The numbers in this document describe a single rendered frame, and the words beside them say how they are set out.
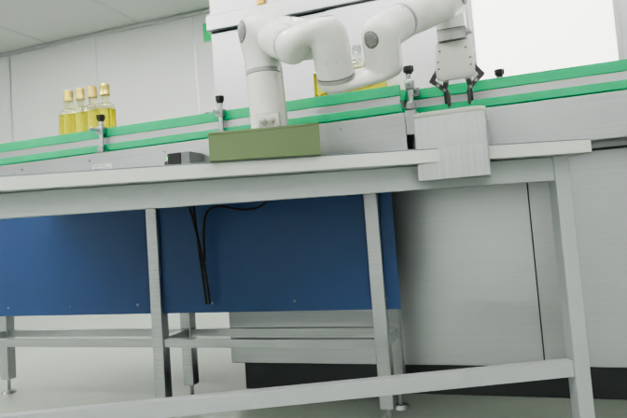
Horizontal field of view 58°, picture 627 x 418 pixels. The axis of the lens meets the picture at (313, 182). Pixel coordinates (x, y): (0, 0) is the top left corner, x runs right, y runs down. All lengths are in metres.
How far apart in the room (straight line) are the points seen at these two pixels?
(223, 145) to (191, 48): 4.56
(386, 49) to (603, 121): 0.69
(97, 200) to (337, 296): 0.72
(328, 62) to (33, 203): 0.77
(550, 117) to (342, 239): 0.67
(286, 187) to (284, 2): 0.93
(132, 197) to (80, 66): 5.27
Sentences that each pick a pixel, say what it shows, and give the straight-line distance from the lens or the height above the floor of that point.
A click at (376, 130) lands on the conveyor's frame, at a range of 1.64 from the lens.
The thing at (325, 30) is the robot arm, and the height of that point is 0.99.
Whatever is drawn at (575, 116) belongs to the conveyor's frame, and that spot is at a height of 0.83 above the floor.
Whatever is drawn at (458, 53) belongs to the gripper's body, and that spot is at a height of 1.00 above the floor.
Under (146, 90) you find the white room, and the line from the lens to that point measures 6.09.
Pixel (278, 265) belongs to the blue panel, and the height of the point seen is 0.47.
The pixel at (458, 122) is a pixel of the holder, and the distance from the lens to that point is 1.43.
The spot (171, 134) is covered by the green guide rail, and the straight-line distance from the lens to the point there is 1.94.
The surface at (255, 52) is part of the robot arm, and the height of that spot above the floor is 1.02.
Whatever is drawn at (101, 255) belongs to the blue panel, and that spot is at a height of 0.53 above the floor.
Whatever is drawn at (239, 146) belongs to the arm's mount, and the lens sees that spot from 1.35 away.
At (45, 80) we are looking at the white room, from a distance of 6.95.
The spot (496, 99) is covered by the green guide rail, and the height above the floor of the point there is 0.90.
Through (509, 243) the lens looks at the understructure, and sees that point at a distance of 1.90.
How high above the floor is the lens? 0.59
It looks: 4 degrees up
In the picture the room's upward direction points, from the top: 4 degrees counter-clockwise
